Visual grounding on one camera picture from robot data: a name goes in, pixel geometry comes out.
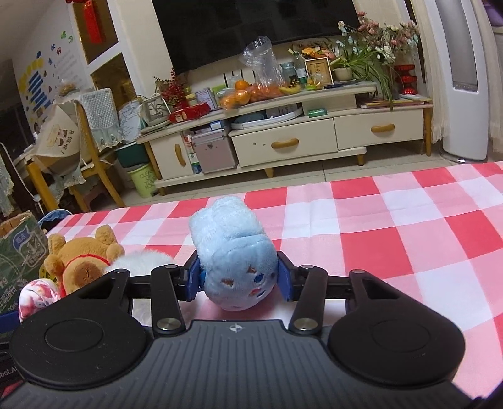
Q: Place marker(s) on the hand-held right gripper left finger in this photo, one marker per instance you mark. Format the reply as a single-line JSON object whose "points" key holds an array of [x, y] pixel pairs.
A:
{"points": [[194, 277]]}

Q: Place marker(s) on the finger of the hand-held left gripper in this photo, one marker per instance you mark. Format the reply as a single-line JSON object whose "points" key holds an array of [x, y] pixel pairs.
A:
{"points": [[8, 321]]}

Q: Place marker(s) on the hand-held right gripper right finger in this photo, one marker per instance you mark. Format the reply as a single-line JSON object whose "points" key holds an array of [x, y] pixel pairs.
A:
{"points": [[287, 280]]}

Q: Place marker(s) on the light blue plush toy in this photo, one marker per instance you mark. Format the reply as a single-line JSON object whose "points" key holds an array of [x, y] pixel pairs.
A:
{"points": [[232, 251]]}

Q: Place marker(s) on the pink floral fabric pouch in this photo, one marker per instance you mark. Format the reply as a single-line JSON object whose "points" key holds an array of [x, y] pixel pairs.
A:
{"points": [[35, 295]]}

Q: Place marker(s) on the white fluffy plush toy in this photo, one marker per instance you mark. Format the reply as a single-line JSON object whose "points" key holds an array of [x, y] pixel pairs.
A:
{"points": [[141, 262]]}

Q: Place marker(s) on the green printed cardboard box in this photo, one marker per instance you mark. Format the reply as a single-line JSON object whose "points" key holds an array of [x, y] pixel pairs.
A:
{"points": [[19, 255]]}

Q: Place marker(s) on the brown bear plush toy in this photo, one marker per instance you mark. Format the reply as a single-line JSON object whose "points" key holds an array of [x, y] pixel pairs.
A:
{"points": [[78, 263]]}

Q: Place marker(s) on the light green trash bin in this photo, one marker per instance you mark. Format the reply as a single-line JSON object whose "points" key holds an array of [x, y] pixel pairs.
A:
{"points": [[143, 183]]}

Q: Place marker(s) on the red white checkered tablecloth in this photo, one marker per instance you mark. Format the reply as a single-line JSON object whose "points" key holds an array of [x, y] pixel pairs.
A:
{"points": [[393, 236]]}

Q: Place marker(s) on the cream cabinet door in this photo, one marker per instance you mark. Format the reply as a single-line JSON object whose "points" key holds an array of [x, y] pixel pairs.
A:
{"points": [[165, 161]]}

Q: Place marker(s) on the silver metal case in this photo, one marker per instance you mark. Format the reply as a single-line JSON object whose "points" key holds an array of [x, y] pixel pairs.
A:
{"points": [[214, 155]]}

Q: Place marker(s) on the cream cabinet drawer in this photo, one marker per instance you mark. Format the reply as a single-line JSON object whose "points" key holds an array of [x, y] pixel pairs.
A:
{"points": [[408, 133], [259, 153]]}

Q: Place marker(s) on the dark green bin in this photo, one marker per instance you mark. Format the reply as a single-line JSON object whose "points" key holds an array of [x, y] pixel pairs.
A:
{"points": [[133, 155]]}

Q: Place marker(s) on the wooden chair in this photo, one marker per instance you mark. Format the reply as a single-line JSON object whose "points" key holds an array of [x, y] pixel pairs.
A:
{"points": [[104, 173]]}

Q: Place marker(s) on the white round tray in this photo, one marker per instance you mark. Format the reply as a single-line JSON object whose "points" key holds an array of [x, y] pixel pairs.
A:
{"points": [[259, 122]]}

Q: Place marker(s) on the red gift box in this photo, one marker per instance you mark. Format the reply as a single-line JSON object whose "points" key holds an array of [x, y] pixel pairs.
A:
{"points": [[190, 113]]}

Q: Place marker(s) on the white paper sheet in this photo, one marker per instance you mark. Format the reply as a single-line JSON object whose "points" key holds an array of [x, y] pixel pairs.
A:
{"points": [[130, 120]]}

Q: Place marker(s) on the small green box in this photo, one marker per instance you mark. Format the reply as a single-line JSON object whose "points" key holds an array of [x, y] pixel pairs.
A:
{"points": [[317, 113]]}

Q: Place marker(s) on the small printed box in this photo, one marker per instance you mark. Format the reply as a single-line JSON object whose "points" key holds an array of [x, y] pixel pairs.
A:
{"points": [[206, 98]]}

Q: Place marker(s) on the cream television cabinet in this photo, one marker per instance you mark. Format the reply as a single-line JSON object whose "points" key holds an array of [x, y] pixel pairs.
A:
{"points": [[314, 100]]}

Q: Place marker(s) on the white lace chair cover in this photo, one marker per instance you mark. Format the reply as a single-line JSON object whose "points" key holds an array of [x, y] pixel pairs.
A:
{"points": [[102, 118]]}

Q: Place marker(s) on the bag of oranges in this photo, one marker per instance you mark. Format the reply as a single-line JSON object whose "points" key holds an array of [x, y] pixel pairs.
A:
{"points": [[239, 97]]}

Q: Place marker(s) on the red berry branch plant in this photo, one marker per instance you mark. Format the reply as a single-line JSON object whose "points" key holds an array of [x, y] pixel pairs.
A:
{"points": [[173, 88]]}

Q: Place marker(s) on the yellow banana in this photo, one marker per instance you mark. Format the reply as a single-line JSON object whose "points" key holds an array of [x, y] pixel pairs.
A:
{"points": [[290, 89]]}

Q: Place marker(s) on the beige printed cloth bag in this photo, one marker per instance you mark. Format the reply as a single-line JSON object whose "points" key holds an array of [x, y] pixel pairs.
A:
{"points": [[59, 137]]}

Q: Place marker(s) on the glass jar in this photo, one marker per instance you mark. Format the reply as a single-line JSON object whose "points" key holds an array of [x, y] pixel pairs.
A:
{"points": [[288, 74]]}

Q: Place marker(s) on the stack of flat books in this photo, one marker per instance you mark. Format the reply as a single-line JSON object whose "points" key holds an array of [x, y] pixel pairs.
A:
{"points": [[393, 102]]}

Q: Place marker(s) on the potted spider plant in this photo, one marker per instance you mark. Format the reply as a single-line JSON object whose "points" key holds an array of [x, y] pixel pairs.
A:
{"points": [[342, 73]]}

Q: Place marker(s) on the clear plastic bag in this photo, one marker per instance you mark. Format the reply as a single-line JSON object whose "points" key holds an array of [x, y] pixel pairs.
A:
{"points": [[261, 59]]}

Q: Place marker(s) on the red glass vase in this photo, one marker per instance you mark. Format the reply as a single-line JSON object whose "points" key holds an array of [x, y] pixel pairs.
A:
{"points": [[406, 78]]}

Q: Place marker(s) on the white tower air conditioner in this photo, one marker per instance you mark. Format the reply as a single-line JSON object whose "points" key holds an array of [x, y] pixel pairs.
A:
{"points": [[463, 118]]}

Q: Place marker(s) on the black flat television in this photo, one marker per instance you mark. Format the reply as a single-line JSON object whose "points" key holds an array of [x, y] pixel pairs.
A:
{"points": [[255, 23]]}

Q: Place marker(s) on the pink white flower bouquet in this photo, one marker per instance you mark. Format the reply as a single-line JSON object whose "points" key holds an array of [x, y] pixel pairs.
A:
{"points": [[385, 35]]}

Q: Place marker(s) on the wooden picture frame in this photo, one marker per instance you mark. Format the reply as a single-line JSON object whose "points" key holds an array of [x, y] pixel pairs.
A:
{"points": [[318, 72]]}

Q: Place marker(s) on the blue wall stickers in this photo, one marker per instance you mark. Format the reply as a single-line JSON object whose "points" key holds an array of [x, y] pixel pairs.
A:
{"points": [[37, 84]]}

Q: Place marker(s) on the red knot wall hanging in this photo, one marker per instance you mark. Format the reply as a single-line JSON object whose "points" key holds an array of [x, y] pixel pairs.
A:
{"points": [[92, 23]]}

